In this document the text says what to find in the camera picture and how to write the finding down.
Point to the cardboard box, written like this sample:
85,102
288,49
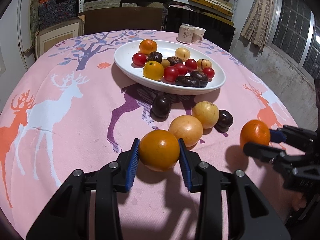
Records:
47,38

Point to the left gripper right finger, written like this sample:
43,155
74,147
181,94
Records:
250,215

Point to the large dark purple fruit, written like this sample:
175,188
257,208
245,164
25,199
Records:
193,82

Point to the window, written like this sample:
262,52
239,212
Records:
295,36

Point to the white oval plate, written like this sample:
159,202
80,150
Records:
123,59

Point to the large orange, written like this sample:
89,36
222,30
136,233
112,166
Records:
255,131

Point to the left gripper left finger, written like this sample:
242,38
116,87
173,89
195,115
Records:
66,215

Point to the pale yellow striped fruit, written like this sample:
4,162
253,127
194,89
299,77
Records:
202,64

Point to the pink deer tablecloth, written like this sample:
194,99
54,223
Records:
74,108

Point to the right hand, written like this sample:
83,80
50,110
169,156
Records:
298,201

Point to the hanging beige cloth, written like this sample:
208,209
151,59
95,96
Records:
255,29

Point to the hidden yellow orange fruit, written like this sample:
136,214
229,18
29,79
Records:
188,128

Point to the red tomato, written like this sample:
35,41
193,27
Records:
139,59
170,74
182,69
209,72
191,65

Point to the patterned paper cup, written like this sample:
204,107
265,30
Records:
198,35

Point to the patterned can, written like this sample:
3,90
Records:
185,33

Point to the yellow apple-like fruit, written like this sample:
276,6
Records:
153,70

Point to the small orange on plate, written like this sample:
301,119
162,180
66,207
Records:
148,46

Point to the small brown yellow fruit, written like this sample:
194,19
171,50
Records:
165,63

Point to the pale yellow pear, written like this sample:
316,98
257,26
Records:
207,113

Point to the pale yellow fruit on plate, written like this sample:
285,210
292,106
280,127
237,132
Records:
182,53

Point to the small dark plum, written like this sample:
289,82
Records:
225,119

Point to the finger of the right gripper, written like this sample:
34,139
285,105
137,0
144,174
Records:
277,136
263,153

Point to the dark water chestnut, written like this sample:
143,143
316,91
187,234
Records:
155,56
174,60
203,79

